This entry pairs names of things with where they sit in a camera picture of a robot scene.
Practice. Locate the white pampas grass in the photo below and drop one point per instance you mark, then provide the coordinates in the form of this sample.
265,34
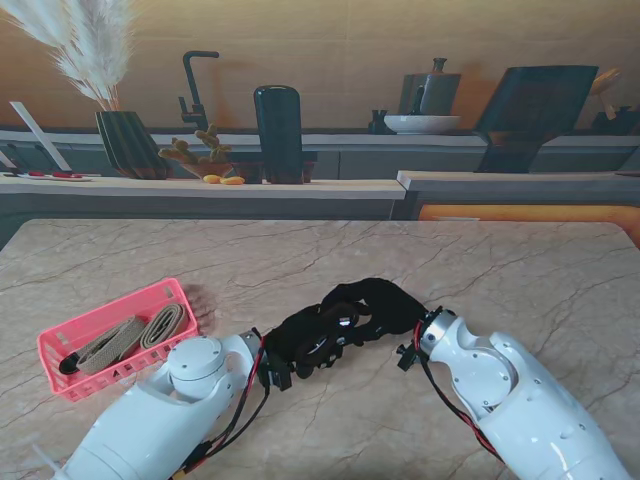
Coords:
95,60

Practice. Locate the black kitchen faucet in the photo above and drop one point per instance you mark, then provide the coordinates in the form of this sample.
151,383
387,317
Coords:
194,85

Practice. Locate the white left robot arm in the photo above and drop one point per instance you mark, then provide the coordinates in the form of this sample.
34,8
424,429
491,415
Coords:
165,410

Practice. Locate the yellow orange fruit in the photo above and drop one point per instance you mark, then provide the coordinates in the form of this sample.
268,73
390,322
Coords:
233,181
212,178

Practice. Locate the cactus plant in bowl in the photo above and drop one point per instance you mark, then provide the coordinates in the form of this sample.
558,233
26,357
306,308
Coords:
215,150

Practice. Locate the white leaning slat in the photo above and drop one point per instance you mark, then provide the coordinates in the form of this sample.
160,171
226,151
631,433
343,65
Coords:
40,136

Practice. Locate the pink plastic storage basket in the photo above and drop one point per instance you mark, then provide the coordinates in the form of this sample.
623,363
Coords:
55,350

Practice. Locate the small black bottles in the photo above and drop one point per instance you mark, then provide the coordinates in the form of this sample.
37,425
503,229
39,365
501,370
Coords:
377,125

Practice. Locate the black leather belt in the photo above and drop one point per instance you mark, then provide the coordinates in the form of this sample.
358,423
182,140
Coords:
325,345

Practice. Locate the plate with red slices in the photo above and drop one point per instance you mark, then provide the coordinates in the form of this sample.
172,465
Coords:
60,176

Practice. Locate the grey counter with orange light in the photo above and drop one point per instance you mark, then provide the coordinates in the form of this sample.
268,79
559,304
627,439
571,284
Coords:
500,192

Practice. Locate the grey jug with lid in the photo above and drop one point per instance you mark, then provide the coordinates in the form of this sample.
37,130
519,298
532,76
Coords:
440,95

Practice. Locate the white shallow bowl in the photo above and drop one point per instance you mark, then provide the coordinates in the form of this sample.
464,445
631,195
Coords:
422,124

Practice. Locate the long beige woven belt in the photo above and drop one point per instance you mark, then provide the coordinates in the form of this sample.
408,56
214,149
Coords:
107,347

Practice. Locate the dark box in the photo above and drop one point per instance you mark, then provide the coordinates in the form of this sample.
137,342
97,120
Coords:
625,122

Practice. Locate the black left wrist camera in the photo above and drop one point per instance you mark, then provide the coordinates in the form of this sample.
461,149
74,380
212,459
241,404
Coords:
277,375

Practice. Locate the dark ribbed vase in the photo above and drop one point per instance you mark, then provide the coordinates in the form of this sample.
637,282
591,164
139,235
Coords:
130,145

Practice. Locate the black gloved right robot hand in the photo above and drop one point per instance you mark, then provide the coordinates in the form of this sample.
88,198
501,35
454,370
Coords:
390,310

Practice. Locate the yellow wooden utensil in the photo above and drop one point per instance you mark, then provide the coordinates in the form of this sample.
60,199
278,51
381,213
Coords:
605,80

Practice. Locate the grey back cabinet counter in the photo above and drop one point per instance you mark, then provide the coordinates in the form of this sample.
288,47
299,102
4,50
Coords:
350,140

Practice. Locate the dark slanted board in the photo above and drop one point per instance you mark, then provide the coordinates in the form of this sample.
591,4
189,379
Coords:
535,115

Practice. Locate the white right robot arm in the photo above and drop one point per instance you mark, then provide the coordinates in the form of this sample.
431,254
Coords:
505,390

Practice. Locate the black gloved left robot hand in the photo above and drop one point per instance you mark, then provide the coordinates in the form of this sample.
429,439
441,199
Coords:
305,340

